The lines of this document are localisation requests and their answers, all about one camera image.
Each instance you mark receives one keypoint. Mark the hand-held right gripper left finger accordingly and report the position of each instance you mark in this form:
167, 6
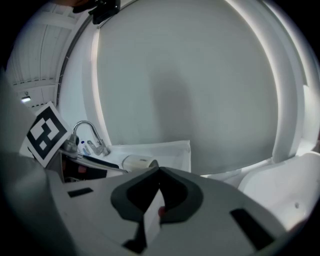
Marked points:
95, 207

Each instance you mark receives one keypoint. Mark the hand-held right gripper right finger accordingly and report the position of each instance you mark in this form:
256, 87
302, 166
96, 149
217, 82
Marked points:
215, 200

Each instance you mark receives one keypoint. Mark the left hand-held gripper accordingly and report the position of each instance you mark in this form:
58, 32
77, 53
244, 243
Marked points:
46, 132

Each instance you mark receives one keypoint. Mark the white Zeabo device head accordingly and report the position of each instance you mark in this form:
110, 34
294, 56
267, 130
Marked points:
135, 162

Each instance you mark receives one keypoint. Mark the white sink vanity cabinet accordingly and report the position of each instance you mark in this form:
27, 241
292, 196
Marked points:
170, 152

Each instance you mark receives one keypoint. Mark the blue soap bottle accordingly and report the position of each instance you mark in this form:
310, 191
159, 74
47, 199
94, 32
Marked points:
85, 150

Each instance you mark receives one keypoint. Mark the chrome faucet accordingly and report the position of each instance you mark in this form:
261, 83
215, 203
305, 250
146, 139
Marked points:
96, 140

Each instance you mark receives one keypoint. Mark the white bathtub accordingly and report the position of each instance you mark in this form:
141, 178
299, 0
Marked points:
275, 185

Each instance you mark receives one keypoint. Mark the ceiling light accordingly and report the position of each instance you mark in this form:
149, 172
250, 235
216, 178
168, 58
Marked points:
25, 99

